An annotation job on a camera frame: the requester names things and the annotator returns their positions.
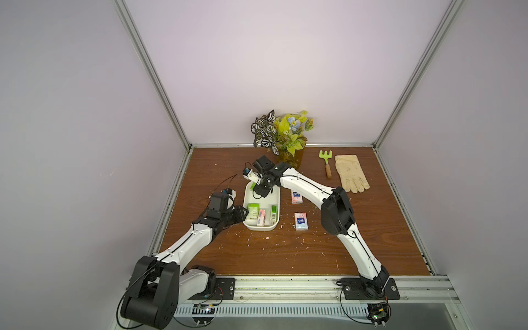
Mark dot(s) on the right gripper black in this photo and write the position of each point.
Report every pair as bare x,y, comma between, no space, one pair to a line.
265,186

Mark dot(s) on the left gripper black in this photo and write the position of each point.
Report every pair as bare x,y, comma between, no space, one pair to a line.
239,213

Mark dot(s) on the white storage box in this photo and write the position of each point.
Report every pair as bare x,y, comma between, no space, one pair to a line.
263,222

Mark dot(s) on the pink tempo tissue pack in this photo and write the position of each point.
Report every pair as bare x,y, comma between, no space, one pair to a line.
296,198

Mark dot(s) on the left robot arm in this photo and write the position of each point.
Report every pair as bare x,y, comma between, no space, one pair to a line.
161,282

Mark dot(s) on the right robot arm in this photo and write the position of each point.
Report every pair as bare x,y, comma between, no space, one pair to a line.
337,216

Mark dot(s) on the green tissue pack in box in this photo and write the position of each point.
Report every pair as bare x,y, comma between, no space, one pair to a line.
253,211

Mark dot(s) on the amber vase with plants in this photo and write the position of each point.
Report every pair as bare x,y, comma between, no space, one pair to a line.
283,135

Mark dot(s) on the narrow green tissue pack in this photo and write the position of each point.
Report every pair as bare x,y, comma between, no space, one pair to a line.
273,214

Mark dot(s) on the green hand rake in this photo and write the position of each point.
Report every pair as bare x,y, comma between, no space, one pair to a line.
326,156

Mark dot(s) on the beige garden glove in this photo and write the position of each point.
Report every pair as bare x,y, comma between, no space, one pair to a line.
351,174

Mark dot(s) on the left controller board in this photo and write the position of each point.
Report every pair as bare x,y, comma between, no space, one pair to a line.
203,314

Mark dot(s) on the controller board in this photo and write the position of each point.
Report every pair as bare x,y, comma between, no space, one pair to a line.
203,314
379,313

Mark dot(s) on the right controller board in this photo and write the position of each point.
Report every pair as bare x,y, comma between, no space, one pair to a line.
379,313

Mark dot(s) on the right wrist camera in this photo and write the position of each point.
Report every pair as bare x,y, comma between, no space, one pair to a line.
252,175

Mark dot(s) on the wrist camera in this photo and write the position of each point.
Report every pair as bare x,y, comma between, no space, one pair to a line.
230,192
252,175

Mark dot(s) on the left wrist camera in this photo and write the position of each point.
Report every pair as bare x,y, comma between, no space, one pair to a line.
230,192

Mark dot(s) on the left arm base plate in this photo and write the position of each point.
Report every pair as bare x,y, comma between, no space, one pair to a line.
223,289

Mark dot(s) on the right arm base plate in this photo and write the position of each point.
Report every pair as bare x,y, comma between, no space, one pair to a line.
357,289

